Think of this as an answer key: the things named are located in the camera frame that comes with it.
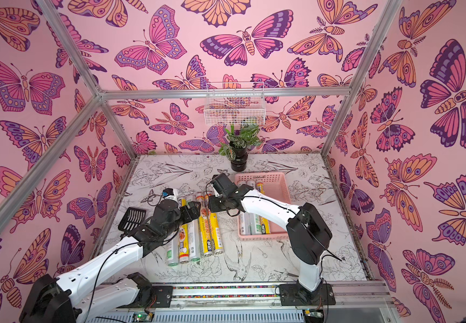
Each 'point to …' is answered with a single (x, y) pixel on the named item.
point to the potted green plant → (235, 148)
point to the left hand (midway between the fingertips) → (196, 204)
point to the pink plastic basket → (253, 227)
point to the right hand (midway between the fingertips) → (206, 208)
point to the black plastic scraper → (132, 218)
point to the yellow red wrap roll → (183, 235)
